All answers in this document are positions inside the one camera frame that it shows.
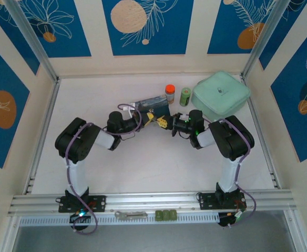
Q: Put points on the starry night tin box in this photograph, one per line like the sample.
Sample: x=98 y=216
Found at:
x=153 y=103

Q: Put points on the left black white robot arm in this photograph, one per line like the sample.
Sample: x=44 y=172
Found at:
x=77 y=139

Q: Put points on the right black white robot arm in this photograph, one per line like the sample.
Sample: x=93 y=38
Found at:
x=232 y=136

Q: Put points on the orange lid jar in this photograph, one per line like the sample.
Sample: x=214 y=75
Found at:
x=169 y=94

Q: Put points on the green can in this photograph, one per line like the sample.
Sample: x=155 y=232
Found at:
x=185 y=97

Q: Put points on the mint green zip pouch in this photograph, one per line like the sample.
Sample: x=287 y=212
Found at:
x=219 y=92

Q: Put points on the green terminal block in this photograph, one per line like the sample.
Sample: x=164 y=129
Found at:
x=172 y=215
x=158 y=215
x=165 y=215

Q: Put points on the black controller board with light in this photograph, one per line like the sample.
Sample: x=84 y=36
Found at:
x=231 y=219
x=80 y=218

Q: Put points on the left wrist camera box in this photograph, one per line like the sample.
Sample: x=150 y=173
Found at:
x=130 y=109

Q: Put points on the aluminium side rail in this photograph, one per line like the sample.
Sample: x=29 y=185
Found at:
x=44 y=131

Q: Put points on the long aluminium mounting rail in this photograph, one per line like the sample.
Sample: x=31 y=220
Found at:
x=153 y=200

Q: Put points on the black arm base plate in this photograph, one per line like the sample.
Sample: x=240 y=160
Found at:
x=97 y=203
x=208 y=201

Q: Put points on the silver metal bracket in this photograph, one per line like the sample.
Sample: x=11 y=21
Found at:
x=131 y=215

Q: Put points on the aluminium corner post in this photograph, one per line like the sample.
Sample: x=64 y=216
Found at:
x=32 y=42
x=264 y=39

